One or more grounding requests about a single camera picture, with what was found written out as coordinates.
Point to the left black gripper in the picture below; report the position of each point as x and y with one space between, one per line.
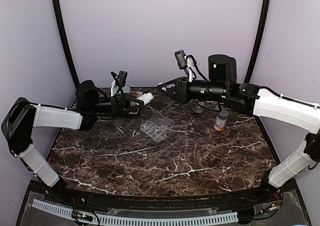
119 105

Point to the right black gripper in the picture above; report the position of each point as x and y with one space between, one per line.
182 84

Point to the small white pill bottle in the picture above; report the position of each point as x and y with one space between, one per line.
146 98

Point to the green ceramic bowl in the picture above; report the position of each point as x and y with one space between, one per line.
125 89

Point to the clear plastic pill organizer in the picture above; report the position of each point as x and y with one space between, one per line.
157 121

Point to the orange pill bottle grey cap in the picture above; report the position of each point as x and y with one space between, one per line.
221 119

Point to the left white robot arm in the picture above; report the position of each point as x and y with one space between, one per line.
92 104

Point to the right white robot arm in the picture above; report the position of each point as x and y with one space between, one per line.
253 100

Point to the floral square plate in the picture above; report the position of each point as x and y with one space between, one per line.
136 95

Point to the beige ceramic mug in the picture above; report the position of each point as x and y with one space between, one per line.
198 107

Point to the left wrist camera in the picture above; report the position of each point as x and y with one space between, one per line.
119 82

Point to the left black frame post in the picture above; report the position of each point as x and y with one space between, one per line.
64 42

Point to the black frame post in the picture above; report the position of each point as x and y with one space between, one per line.
64 42
258 40

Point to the white slotted cable duct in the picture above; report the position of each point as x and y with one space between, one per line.
129 217

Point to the right black frame post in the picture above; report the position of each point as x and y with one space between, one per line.
258 40

